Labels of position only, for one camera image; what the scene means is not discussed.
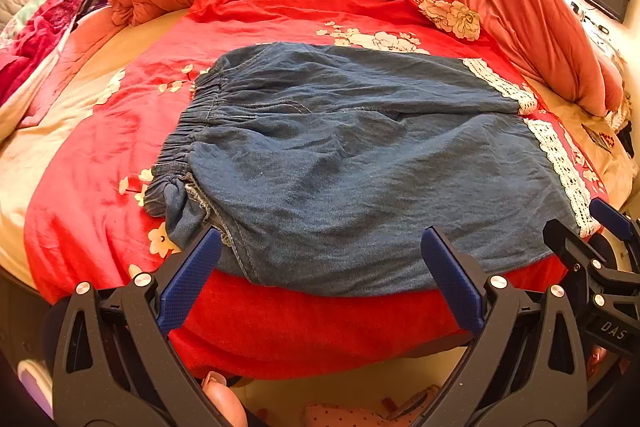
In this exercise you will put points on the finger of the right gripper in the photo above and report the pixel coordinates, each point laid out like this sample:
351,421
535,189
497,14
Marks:
576,255
623,228

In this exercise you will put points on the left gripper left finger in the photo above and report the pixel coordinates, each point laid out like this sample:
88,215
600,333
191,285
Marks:
114,365

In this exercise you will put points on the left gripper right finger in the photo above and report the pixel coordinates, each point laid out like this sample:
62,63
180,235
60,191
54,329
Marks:
524,365

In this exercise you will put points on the blue denim lace-trimmed pants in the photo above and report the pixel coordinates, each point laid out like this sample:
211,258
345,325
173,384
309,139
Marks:
321,166

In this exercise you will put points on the red floral blanket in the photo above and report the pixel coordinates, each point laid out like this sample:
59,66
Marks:
87,221

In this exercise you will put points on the beige bed sheet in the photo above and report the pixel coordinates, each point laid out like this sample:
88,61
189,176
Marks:
93,54

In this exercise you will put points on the pink magenta clothes pile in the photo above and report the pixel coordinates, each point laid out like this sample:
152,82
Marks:
30,36

